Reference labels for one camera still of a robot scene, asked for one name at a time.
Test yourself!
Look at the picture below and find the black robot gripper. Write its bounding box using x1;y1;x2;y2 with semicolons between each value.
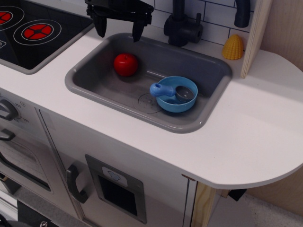
85;0;154;42

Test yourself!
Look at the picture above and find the blue handled grey spoon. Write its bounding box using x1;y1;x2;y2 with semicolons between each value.
150;83;195;103

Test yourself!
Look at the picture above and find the grey plastic sink basin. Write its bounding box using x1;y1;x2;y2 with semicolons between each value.
65;33;232;133

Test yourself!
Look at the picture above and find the light blue plastic bowl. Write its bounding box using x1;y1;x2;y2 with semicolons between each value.
156;76;198;113

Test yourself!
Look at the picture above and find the red toy apple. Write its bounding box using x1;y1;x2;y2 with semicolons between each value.
114;53;138;77

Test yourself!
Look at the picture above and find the black toy faucet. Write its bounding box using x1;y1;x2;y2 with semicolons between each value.
164;0;250;47

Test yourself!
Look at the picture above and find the black toy stovetop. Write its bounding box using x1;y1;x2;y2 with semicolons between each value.
0;0;93;74

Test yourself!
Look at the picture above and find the yellow toy corn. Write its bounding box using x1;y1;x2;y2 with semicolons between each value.
222;34;244;60

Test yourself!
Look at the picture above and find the grey oven knob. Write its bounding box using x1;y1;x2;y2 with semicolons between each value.
0;99;20;121

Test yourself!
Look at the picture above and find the grey ice dispenser panel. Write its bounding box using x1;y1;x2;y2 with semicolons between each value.
85;154;147;224

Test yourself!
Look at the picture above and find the toy oven door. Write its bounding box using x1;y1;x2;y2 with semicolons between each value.
0;127;55;201

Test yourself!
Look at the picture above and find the light wooden side post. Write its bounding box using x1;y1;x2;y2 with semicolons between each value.
240;0;272;79

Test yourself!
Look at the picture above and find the grey cabinet door handle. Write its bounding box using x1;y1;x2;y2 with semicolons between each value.
66;165;88;204

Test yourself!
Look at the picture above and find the grey oven door handle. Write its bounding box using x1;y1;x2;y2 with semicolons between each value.
0;129;15;141

